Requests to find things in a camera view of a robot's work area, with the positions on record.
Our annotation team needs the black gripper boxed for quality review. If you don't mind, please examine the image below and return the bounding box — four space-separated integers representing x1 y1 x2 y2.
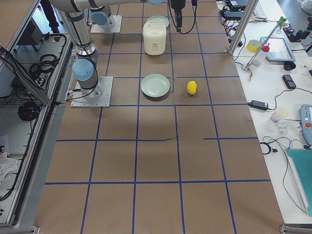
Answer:
170 0 186 33

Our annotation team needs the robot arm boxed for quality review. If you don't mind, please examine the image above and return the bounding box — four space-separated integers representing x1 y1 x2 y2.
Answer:
51 0 146 97
90 6 115 28

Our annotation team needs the left green plate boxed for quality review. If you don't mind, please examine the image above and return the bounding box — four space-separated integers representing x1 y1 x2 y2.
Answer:
146 16 169 28

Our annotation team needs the green plate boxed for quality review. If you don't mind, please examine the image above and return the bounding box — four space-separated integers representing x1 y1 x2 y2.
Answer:
140 74 170 98
146 16 169 28

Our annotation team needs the yellow potato toy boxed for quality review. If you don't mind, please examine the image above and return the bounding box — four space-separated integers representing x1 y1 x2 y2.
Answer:
186 80 197 95

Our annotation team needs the right green plate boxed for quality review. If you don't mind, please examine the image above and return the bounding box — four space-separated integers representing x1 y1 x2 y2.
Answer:
140 74 170 98

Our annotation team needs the yellow tape roll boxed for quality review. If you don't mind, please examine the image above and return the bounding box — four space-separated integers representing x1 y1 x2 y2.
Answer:
246 39 262 53

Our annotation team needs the red cap squeeze bottle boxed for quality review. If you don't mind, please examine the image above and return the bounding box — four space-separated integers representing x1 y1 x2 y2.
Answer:
253 45 270 66

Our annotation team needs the blue teach pendant tablet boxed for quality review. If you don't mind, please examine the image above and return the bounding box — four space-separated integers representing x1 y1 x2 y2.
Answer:
265 37 295 62

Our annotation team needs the black power adapter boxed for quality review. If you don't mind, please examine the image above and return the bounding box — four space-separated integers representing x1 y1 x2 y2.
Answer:
248 100 269 111

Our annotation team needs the black phone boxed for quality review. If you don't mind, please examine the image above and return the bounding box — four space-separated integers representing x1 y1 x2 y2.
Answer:
282 75 296 89

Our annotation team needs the aluminium frame post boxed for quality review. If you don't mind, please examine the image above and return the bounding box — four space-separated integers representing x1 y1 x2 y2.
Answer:
228 0 258 55

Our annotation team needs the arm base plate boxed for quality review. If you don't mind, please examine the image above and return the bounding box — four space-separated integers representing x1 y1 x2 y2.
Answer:
91 13 122 34
71 77 114 108

